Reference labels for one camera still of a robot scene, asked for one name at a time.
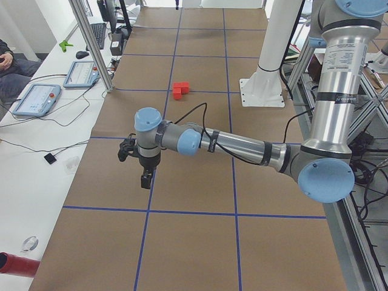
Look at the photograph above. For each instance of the red cube block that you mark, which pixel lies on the red cube block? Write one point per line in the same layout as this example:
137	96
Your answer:
177	93
185	87

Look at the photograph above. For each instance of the red cube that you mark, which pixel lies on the red cube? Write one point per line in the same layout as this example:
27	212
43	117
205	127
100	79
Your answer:
177	85

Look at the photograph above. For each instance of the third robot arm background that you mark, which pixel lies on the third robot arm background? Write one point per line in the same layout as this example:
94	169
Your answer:
377	61

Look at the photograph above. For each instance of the person hand on desk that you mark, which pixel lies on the person hand on desk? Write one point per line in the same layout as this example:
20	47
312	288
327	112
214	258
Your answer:
7	59

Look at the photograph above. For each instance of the small black square pad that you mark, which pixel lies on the small black square pad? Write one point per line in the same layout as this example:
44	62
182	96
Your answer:
50	158

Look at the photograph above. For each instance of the teach pendant tablet far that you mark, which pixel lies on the teach pendant tablet far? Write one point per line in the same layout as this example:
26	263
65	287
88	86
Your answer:
82	74

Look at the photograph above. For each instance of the teach pendant tablet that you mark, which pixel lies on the teach pendant tablet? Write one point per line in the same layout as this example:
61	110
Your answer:
82	74
38	101

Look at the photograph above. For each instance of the teach pendant tablet near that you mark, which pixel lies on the teach pendant tablet near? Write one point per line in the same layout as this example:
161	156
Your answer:
38	101

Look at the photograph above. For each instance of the black power adapter box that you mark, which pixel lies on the black power adapter box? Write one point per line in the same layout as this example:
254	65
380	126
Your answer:
116	44

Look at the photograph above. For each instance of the black computer mouse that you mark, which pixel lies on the black computer mouse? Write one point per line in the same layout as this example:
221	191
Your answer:
81	54

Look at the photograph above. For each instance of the black keyboard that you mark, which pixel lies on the black keyboard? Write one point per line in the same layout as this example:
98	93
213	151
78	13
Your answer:
99	31

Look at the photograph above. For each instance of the red cylinder bottle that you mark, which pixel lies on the red cylinder bottle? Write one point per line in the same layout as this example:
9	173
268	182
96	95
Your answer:
18	266

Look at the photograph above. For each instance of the green plastic clamp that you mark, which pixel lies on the green plastic clamp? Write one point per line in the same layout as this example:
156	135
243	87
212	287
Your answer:
64	44

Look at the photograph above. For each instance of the black computer monitor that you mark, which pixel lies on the black computer monitor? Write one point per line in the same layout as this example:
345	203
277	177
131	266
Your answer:
107	10

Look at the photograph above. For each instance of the aluminium frame post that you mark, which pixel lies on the aluminium frame post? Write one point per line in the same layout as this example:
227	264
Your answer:
90	40

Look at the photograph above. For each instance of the aluminium frame rack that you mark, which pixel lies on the aluminium frame rack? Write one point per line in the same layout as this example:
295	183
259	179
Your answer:
332	74

